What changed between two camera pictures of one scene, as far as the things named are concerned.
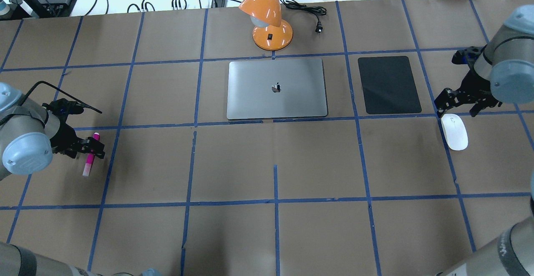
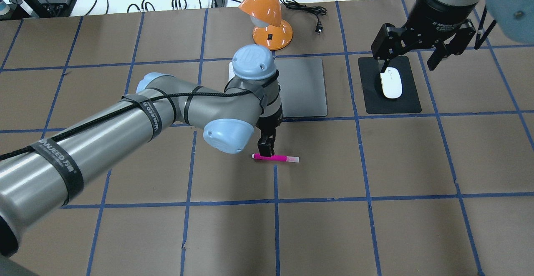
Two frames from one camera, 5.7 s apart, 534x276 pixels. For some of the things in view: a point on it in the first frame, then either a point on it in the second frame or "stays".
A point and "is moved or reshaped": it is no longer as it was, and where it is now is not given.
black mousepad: x=389 y=85 stays
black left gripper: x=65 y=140 -> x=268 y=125
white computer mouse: x=455 y=131 -> x=391 y=84
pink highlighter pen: x=90 y=158 is moved or reshaped
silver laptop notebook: x=279 y=88 stays
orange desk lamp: x=271 y=33 stays
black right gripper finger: x=444 y=100 -> x=387 y=61
